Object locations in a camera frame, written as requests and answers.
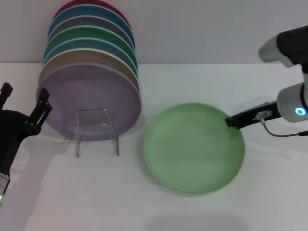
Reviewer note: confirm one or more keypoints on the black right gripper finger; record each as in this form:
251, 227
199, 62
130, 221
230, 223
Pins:
238, 120

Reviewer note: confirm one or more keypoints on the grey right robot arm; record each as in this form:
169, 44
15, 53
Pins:
291, 53

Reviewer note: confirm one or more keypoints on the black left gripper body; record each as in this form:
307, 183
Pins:
12, 134

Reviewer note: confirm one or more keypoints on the purple plate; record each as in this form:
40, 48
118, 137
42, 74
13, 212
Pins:
91, 96

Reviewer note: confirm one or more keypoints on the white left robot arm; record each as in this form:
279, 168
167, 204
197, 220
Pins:
3, 185

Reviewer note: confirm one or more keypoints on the light green plate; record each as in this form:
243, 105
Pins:
192, 154

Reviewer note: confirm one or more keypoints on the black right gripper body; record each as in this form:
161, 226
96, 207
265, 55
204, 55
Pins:
268, 111

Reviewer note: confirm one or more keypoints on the dark green plate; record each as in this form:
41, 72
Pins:
72, 34

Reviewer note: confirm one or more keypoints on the light blue plate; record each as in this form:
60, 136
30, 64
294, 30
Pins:
72, 44

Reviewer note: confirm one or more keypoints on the grey plate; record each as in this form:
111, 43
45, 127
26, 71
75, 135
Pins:
79, 22

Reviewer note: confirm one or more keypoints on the clear acrylic plate rack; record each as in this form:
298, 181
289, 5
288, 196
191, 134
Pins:
117, 144

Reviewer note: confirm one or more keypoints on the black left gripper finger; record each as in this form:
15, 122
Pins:
5, 92
41, 113

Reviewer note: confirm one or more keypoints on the beige plate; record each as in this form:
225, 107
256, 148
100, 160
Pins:
72, 57

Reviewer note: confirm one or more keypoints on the teal blue plate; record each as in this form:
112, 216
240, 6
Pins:
72, 14

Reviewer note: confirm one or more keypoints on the red plate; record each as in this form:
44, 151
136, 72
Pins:
60, 9

